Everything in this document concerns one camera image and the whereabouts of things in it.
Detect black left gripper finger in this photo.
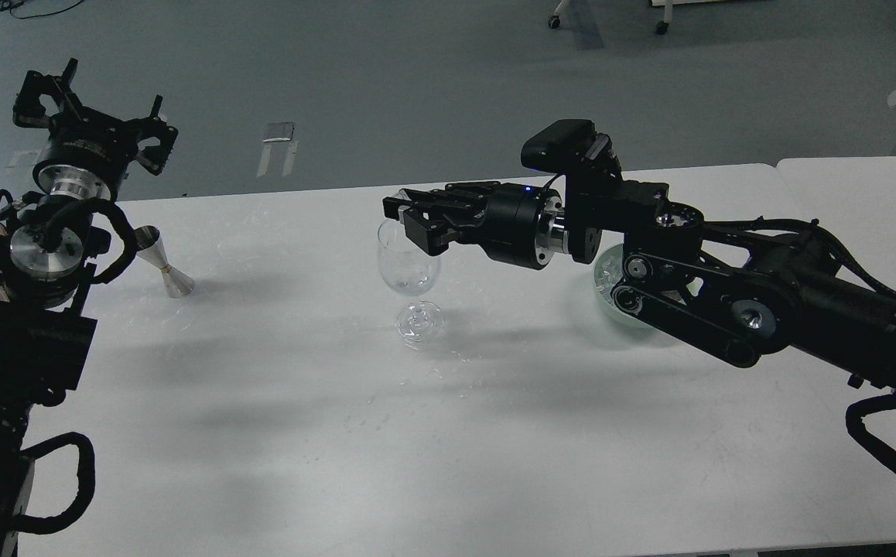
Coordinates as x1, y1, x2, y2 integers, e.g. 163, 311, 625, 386
13, 59, 87, 134
132, 94, 179, 176

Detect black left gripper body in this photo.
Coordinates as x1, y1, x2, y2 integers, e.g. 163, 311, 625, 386
32, 110, 147, 201

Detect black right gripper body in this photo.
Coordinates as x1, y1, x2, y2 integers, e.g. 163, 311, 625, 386
448, 184, 569, 269

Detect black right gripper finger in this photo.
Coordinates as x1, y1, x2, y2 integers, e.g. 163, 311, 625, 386
401, 210, 493, 257
383, 181, 502, 225

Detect steel cocktail jigger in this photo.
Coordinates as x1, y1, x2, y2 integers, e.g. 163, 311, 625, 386
133, 225, 196, 299

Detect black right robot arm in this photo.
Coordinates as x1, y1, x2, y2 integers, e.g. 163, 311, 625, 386
383, 119, 896, 473

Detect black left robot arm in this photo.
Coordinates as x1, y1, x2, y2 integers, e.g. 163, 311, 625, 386
0, 59, 178, 556

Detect clear wine glass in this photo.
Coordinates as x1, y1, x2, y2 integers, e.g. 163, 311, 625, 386
376, 219, 446, 350

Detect clear ice cubes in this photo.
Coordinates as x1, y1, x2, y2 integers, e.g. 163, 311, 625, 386
593, 246, 624, 296

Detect green bowl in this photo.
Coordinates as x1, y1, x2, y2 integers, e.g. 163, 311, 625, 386
592, 244, 655, 331

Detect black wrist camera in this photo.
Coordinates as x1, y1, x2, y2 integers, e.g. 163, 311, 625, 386
520, 119, 597, 173

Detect black floor cables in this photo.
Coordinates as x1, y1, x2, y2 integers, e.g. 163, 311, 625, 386
0, 0, 87, 33

